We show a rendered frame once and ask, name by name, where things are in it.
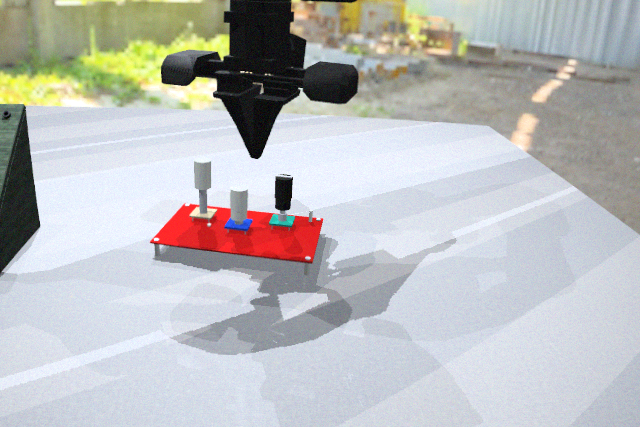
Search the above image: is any red circuit board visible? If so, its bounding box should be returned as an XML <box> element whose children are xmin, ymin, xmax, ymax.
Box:
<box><xmin>150</xmin><ymin>157</ymin><xmax>323</xmax><ymax>275</ymax></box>

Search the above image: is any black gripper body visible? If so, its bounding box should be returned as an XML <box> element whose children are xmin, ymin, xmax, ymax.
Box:
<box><xmin>161</xmin><ymin>0</ymin><xmax>359</xmax><ymax>105</ymax></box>

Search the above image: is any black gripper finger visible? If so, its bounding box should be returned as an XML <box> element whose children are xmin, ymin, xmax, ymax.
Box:
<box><xmin>213</xmin><ymin>83</ymin><xmax>262</xmax><ymax>159</ymax></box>
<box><xmin>252</xmin><ymin>89</ymin><xmax>301</xmax><ymax>159</ymax></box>

